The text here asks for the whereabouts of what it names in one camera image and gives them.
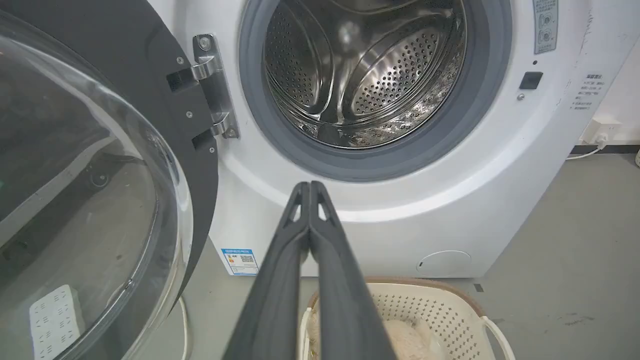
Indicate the washing machine door glass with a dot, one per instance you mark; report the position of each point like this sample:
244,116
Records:
90,200

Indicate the beige cloth in basket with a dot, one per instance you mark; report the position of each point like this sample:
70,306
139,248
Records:
407,340

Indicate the blue energy label sticker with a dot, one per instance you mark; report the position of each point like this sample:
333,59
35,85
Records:
240,261

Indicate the white wall power socket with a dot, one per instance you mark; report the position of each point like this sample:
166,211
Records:
600,129

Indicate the cream perforated laundry basket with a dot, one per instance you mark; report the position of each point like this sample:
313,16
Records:
440,320

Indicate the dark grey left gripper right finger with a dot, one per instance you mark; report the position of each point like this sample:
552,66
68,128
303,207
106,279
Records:
345,300

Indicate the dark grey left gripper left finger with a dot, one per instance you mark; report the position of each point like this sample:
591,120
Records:
272,300

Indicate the chrome door hinge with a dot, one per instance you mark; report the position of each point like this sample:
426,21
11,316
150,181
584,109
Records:
216,85

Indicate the white front-load washing machine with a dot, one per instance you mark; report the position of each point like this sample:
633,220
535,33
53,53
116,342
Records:
450,190

